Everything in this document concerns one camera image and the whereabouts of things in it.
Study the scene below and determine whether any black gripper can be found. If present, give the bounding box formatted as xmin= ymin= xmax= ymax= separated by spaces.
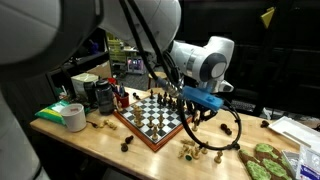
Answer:
xmin=186 ymin=100 xmax=217 ymax=131

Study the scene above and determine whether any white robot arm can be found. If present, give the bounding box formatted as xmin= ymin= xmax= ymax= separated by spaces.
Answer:
xmin=0 ymin=0 xmax=234 ymax=93

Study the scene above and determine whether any dark chess pieces pair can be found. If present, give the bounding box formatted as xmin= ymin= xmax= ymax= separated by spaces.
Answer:
xmin=220 ymin=123 xmax=232 ymax=135

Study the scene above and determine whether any white piece lying alone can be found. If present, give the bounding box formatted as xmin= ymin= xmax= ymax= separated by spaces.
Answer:
xmin=180 ymin=139 xmax=195 ymax=146

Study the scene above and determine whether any white pawn on board centre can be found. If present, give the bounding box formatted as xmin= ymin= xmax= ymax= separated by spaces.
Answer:
xmin=158 ymin=114 xmax=164 ymax=129

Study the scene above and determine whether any wooden framed chess board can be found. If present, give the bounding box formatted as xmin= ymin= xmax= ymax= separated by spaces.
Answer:
xmin=114 ymin=97 xmax=183 ymax=152

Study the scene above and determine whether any white pawn on board corner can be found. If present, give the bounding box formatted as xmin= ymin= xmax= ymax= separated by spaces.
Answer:
xmin=152 ymin=125 xmax=158 ymax=141

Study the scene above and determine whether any tall white chess piece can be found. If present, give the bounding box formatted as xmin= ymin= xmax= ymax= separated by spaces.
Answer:
xmin=136 ymin=111 xmax=144 ymax=128
xmin=132 ymin=105 xmax=140 ymax=122

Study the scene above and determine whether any dark chess piece far right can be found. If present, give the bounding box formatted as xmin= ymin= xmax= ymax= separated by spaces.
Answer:
xmin=260 ymin=120 xmax=269 ymax=128

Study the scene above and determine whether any dark chess piece lying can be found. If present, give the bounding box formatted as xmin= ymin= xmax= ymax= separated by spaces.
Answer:
xmin=125 ymin=135 xmax=134 ymax=144

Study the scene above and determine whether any dark chess piece top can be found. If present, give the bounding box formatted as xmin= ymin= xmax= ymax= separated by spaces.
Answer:
xmin=121 ymin=143 xmax=128 ymax=152

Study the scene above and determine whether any white chess piece lying right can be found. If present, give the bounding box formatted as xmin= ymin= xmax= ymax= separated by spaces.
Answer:
xmin=98 ymin=120 xmax=117 ymax=130

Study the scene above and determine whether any white bishop lying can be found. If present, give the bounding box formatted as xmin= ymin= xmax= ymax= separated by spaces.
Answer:
xmin=178 ymin=144 xmax=189 ymax=159

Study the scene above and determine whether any red pen cup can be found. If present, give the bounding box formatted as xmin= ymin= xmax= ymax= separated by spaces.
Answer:
xmin=115 ymin=92 xmax=129 ymax=108

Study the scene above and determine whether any green leaf pattern oven mitt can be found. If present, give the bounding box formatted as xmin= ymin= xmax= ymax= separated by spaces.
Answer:
xmin=238 ymin=143 xmax=294 ymax=180

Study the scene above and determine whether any white tray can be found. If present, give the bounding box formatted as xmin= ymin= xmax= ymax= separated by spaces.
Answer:
xmin=269 ymin=116 xmax=320 ymax=149

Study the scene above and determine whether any dark glass jar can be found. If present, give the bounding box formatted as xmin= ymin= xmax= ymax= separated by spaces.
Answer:
xmin=95 ymin=80 xmax=114 ymax=115

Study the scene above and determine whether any plastic bag blue label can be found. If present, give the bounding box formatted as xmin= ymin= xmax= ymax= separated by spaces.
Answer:
xmin=296 ymin=145 xmax=320 ymax=180

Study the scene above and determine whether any yellow triangle sign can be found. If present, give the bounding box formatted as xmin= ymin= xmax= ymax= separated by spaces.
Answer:
xmin=260 ymin=7 xmax=275 ymax=28

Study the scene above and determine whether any white box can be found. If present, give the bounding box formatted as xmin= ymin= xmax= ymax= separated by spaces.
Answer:
xmin=71 ymin=73 xmax=99 ymax=96

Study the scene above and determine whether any white paper cup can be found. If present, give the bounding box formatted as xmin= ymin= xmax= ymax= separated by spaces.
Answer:
xmin=60 ymin=103 xmax=86 ymax=132

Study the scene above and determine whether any green white packet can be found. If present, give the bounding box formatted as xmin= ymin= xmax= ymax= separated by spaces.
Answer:
xmin=36 ymin=100 xmax=69 ymax=125

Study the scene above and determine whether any blue wrist camera box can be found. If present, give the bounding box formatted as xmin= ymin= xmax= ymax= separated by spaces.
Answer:
xmin=182 ymin=86 xmax=223 ymax=111

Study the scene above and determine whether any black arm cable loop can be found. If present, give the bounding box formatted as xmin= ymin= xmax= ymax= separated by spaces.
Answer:
xmin=176 ymin=96 xmax=243 ymax=152

